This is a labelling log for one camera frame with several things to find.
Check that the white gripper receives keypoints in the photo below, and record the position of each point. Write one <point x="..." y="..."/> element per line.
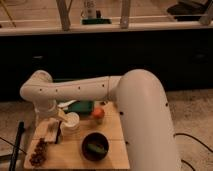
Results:
<point x="52" y="131"/>

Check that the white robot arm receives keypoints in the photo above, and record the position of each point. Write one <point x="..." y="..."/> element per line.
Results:
<point x="140" y="97"/>

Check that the white cup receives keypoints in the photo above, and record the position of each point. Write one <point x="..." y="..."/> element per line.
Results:
<point x="71" y="124"/>

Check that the white spoon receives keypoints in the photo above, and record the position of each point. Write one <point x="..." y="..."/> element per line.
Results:
<point x="66" y="104"/>

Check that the black bar left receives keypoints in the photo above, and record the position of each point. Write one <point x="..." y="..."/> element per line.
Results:
<point x="16" y="147"/>

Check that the brown grape bunch toy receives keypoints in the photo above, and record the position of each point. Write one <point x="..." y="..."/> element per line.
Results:
<point x="39" y="155"/>

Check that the dark brown bowl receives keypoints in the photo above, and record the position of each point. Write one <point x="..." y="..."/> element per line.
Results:
<point x="97" y="139"/>

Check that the green vegetable in bowl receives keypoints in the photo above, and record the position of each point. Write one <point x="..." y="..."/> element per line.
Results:
<point x="96" y="149"/>

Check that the orange carrot toy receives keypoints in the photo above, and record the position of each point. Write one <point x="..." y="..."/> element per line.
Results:
<point x="98" y="114"/>

